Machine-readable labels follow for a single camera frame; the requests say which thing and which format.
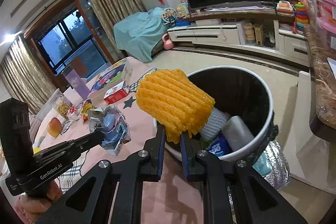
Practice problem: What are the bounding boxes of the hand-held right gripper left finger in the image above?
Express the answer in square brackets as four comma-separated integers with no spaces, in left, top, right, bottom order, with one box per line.
[45,122,166,224]

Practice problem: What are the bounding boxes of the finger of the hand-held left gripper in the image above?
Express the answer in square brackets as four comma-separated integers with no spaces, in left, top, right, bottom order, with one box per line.
[69,131,106,148]
[33,141,91,161]

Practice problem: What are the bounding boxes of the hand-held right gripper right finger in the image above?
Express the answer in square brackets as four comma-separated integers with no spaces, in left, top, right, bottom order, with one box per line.
[180,132,309,224]

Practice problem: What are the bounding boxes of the blue white wrapper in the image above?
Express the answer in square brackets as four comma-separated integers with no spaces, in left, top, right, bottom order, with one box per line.
[88,105,132,157]

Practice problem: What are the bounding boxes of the yellow green snack bag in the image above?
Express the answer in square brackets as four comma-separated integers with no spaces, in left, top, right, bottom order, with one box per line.
[79,99,99,122]

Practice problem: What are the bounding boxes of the red white small packet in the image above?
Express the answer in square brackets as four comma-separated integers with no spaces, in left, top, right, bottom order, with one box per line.
[67,105,80,121]

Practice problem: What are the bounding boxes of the blue snack wrapper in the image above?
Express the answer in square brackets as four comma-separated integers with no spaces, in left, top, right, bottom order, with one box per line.
[206,135,233,157]

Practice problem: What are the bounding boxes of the orange foam fruit net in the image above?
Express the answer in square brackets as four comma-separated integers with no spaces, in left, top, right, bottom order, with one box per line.
[136,69,216,143]

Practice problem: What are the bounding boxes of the white foam fruit net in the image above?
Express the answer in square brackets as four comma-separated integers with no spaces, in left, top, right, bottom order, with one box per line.
[201,108,231,142]

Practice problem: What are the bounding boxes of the small red box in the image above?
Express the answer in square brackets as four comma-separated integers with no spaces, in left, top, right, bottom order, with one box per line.
[104,81,130,105]

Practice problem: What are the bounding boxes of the grey white foam block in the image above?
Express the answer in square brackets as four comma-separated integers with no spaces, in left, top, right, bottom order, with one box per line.
[222,115,254,153]

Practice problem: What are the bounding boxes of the white round trash bin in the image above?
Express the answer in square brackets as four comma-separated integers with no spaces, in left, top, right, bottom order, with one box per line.
[156,65,275,161]

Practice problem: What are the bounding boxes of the person's left hand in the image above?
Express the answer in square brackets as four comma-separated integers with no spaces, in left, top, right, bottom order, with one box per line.
[14,179,63,218]

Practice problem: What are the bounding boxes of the red yellow apple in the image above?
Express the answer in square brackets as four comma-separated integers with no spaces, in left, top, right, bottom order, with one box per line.
[47,117,63,138]

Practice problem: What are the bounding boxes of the clear jar of puffed snacks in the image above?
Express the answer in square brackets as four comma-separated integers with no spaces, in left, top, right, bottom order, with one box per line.
[50,89,74,119]

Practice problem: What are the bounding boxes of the purple drink bottle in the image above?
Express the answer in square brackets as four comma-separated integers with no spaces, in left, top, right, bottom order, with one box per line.
[64,69,88,98]

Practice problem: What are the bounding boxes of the colourful picture box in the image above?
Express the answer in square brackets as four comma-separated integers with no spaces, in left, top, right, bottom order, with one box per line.
[88,59,134,104]

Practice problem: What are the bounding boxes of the silver foil bag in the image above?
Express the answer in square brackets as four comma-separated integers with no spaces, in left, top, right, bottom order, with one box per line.
[252,140,290,190]

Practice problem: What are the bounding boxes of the round ceiling light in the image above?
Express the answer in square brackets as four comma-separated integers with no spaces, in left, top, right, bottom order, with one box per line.
[3,33,17,44]

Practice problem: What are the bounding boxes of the pink kettlebell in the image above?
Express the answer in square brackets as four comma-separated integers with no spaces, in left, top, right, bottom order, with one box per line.
[162,34,174,51]

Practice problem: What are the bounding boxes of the brown framed balcony door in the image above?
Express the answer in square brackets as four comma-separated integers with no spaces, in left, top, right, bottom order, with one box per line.
[25,0,124,83]

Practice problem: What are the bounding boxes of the teal cloth covered chair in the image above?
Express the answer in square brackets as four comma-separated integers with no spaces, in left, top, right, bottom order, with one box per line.
[113,7,174,63]

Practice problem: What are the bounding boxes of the white television stand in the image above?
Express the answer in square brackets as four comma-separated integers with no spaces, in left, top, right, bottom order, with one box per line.
[167,5,310,67]

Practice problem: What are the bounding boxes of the blue toy vehicle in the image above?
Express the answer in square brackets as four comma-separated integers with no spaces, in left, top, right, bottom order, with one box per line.
[173,18,191,28]

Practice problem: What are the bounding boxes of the toy ferris wheel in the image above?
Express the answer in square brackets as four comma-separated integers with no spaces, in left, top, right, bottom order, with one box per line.
[161,7,179,28]

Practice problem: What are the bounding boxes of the colourful activity cube toy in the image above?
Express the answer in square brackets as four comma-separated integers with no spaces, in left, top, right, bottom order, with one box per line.
[176,4,191,17]

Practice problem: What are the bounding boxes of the stack of cream tins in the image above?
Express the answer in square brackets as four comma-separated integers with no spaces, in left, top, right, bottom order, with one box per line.
[244,23,255,45]

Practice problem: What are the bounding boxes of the red white toy phone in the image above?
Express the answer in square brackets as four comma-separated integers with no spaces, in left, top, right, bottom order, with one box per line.
[276,0,294,14]

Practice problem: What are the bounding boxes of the rainbow stacking ring toy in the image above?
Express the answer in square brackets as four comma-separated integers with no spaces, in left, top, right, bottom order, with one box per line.
[293,2,310,34]

